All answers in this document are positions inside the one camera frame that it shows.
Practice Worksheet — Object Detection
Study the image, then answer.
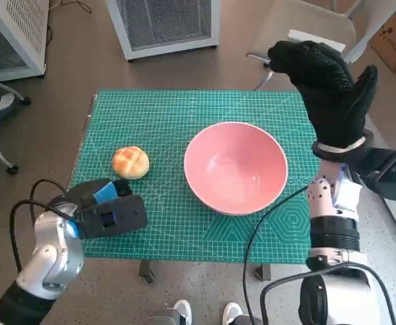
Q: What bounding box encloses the white perforated metal cabinet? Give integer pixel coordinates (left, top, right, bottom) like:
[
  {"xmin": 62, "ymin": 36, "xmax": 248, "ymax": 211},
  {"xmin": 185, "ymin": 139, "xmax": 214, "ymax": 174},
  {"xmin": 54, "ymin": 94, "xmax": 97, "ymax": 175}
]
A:
[{"xmin": 0, "ymin": 0, "xmax": 51, "ymax": 82}]

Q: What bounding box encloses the pink bowl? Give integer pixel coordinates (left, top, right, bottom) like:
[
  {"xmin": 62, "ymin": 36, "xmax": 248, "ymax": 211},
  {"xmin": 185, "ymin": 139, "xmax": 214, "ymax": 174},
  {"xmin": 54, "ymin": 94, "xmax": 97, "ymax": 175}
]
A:
[{"xmin": 183, "ymin": 121, "xmax": 289, "ymax": 217}]

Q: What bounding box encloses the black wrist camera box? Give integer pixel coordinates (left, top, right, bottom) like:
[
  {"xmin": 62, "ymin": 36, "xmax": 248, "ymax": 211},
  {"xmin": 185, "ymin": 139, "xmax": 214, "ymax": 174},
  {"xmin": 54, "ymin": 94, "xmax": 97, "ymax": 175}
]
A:
[
  {"xmin": 353, "ymin": 147, "xmax": 396, "ymax": 204},
  {"xmin": 75, "ymin": 194, "xmax": 148, "ymax": 240}
]

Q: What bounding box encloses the beige office chair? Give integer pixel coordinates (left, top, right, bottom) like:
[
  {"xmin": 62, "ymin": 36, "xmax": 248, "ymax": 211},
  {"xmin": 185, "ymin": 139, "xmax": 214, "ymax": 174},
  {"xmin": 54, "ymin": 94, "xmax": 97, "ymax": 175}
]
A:
[{"xmin": 246, "ymin": 0, "xmax": 396, "ymax": 91}]

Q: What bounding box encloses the green cutting mat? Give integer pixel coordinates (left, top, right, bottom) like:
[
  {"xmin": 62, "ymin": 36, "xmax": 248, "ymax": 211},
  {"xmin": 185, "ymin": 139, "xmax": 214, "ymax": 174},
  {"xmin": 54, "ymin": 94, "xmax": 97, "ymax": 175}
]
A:
[{"xmin": 68, "ymin": 89, "xmax": 322, "ymax": 263}]

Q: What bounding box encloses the grey wheeled chair frame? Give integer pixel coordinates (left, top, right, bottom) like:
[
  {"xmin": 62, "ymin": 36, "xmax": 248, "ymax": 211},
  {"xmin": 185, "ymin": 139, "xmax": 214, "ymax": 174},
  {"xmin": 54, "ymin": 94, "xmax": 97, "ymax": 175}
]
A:
[{"xmin": 0, "ymin": 72, "xmax": 32, "ymax": 175}]

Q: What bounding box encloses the long black left arm cable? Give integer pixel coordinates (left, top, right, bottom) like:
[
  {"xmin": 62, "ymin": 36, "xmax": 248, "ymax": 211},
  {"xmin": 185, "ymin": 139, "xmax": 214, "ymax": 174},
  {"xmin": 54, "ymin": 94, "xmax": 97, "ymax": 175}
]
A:
[{"xmin": 9, "ymin": 199, "xmax": 80, "ymax": 274}]

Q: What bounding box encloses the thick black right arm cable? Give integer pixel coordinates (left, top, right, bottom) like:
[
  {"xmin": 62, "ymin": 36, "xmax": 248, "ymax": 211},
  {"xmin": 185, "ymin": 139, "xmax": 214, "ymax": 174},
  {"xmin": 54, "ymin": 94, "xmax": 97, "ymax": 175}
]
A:
[{"xmin": 260, "ymin": 262, "xmax": 396, "ymax": 325}]

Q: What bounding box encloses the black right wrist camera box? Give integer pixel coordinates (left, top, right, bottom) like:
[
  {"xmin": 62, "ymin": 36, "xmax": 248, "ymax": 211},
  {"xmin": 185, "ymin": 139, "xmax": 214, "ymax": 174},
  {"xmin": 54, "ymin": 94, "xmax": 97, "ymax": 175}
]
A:
[{"xmin": 353, "ymin": 147, "xmax": 396, "ymax": 204}]

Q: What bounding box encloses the short black left arm cable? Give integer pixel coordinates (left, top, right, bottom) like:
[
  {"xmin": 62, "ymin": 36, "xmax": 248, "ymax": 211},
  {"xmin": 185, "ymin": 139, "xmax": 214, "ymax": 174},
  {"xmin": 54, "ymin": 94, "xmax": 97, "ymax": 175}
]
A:
[{"xmin": 29, "ymin": 179, "xmax": 70, "ymax": 213}]

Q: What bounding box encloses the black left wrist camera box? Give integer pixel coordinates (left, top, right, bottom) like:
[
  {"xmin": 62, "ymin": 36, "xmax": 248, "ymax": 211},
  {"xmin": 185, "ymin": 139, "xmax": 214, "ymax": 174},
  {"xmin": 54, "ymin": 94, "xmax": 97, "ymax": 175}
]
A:
[{"xmin": 75, "ymin": 194, "xmax": 148, "ymax": 240}]

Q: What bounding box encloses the thin black floor cable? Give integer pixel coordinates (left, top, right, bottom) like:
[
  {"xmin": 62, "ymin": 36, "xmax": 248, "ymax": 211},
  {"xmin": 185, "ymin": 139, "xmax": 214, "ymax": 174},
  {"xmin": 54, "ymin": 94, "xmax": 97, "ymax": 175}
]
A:
[{"xmin": 47, "ymin": 0, "xmax": 93, "ymax": 45}]

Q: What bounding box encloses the white cabinet with mesh front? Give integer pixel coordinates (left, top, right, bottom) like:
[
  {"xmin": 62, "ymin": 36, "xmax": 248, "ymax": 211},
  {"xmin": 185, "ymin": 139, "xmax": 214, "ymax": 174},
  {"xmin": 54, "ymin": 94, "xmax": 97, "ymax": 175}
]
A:
[{"xmin": 105, "ymin": 0, "xmax": 220, "ymax": 61}]

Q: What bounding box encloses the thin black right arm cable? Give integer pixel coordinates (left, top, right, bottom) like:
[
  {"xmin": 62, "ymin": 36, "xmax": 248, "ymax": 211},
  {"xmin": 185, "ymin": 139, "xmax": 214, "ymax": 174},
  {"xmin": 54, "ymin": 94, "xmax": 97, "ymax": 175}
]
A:
[{"xmin": 243, "ymin": 184, "xmax": 312, "ymax": 325}]

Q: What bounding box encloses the round toy bread bun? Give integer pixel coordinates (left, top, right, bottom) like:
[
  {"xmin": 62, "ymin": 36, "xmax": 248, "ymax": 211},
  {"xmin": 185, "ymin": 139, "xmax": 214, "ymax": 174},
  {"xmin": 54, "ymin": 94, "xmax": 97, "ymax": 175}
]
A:
[{"xmin": 112, "ymin": 146, "xmax": 150, "ymax": 179}]

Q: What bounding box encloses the black gloved right hand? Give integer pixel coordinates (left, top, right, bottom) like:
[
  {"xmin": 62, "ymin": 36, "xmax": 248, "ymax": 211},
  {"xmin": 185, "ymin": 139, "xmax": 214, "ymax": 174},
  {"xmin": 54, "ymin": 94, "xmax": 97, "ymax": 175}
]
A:
[{"xmin": 267, "ymin": 40, "xmax": 378, "ymax": 150}]

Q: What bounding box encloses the black left hand blue tape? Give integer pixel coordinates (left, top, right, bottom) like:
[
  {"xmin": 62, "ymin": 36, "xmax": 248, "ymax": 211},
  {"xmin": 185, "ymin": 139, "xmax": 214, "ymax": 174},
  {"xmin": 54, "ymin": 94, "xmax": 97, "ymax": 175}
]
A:
[{"xmin": 65, "ymin": 179, "xmax": 134, "ymax": 213}]

